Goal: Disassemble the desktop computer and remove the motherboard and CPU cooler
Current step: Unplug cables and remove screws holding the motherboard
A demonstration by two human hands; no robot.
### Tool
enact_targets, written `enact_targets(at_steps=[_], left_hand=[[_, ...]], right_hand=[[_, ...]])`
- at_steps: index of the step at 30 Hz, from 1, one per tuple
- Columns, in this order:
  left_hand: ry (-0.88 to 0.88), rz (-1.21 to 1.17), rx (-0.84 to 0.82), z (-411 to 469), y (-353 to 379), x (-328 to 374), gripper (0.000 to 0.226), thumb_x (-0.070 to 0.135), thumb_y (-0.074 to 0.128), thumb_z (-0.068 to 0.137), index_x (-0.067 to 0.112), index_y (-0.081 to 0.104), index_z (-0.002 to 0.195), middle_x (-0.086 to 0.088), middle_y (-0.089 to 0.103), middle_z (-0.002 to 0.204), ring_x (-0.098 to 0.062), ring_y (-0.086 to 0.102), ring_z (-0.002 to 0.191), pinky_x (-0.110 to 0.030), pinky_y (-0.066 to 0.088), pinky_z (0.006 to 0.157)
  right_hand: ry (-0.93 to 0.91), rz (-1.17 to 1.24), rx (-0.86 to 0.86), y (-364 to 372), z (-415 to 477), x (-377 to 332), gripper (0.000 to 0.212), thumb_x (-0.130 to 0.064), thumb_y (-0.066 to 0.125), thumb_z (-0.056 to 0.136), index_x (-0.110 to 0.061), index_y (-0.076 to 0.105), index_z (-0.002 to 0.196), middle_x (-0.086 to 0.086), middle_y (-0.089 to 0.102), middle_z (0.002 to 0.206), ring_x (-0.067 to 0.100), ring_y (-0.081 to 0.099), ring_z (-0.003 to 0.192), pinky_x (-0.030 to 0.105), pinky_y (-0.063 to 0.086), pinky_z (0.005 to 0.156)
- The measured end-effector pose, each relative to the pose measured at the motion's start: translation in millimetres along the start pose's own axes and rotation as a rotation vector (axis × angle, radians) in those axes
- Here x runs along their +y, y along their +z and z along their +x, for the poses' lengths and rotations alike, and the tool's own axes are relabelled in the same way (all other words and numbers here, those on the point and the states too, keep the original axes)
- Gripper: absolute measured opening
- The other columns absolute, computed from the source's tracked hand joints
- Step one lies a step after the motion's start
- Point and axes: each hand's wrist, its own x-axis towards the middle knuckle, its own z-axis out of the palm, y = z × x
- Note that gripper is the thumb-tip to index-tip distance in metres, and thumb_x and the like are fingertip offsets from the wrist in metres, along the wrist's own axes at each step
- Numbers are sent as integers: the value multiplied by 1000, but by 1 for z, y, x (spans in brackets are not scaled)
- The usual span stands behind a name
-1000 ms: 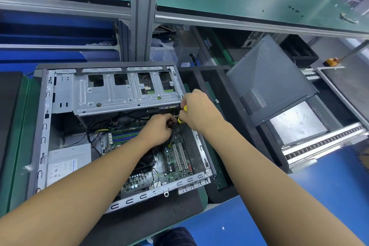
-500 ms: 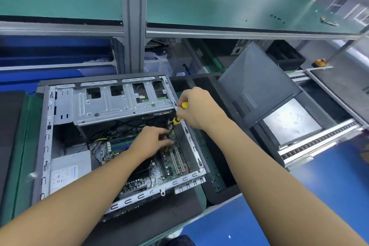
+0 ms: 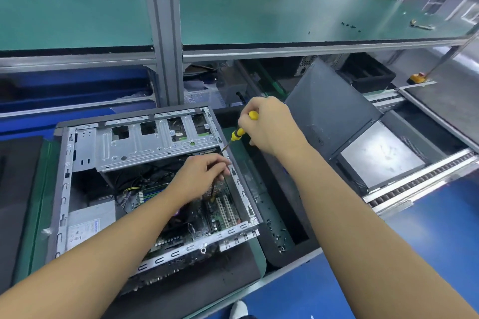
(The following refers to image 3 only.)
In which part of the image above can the silver power supply unit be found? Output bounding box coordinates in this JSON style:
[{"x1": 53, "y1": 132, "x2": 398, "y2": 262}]
[{"x1": 66, "y1": 199, "x2": 117, "y2": 252}]

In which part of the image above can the thick aluminium frame post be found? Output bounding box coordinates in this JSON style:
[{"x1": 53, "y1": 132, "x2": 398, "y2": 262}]
[{"x1": 138, "y1": 0, "x2": 186, "y2": 107}]

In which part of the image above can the yellow black handled screwdriver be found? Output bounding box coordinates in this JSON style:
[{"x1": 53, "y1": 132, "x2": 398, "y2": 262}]
[{"x1": 221, "y1": 110, "x2": 260, "y2": 153}]

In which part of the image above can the person's left hand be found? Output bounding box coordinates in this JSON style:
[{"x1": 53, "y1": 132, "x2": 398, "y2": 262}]
[{"x1": 166, "y1": 152, "x2": 233, "y2": 207}]

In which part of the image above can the aluminium conveyor frame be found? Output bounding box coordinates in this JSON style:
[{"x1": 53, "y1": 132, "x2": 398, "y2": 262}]
[{"x1": 363, "y1": 83, "x2": 479, "y2": 219}]

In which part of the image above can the clear plastic bag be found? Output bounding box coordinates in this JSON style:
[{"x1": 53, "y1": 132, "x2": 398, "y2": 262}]
[{"x1": 183, "y1": 83, "x2": 226, "y2": 108}]

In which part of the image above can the black divided foam tray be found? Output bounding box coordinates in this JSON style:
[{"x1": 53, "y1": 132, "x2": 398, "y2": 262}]
[{"x1": 213, "y1": 106, "x2": 323, "y2": 270}]

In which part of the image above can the small yellowish hand tool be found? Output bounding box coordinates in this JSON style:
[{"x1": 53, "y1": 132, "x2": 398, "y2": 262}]
[{"x1": 409, "y1": 19, "x2": 437, "y2": 30}]

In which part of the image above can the grey metal conveyor plate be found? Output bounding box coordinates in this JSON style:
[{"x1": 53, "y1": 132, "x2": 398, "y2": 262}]
[{"x1": 340, "y1": 121, "x2": 428, "y2": 190}]

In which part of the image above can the person's white shoe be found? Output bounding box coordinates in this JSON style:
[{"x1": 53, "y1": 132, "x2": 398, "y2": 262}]
[{"x1": 229, "y1": 300, "x2": 249, "y2": 319}]

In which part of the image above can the person's right hand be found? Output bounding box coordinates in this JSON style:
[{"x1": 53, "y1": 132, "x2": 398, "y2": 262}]
[{"x1": 238, "y1": 96, "x2": 311, "y2": 159}]

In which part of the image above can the blue plastic crate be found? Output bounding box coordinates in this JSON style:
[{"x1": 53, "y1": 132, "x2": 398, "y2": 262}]
[{"x1": 0, "y1": 68, "x2": 158, "y2": 140}]

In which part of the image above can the grey case side panel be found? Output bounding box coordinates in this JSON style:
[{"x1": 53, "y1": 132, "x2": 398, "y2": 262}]
[{"x1": 284, "y1": 57, "x2": 383, "y2": 160}]

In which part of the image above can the person's right forearm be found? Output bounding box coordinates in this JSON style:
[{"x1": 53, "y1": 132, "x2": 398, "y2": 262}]
[{"x1": 288, "y1": 142, "x2": 479, "y2": 319}]

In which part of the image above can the dark grey computer case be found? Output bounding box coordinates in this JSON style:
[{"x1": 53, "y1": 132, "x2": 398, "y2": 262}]
[{"x1": 46, "y1": 106, "x2": 263, "y2": 286}]

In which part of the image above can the long green workbench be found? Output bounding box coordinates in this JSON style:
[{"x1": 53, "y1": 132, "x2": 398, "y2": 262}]
[{"x1": 0, "y1": 0, "x2": 476, "y2": 73}]

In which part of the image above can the green motherboard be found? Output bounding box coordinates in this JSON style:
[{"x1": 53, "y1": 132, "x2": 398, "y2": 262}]
[{"x1": 123, "y1": 152, "x2": 249, "y2": 252}]

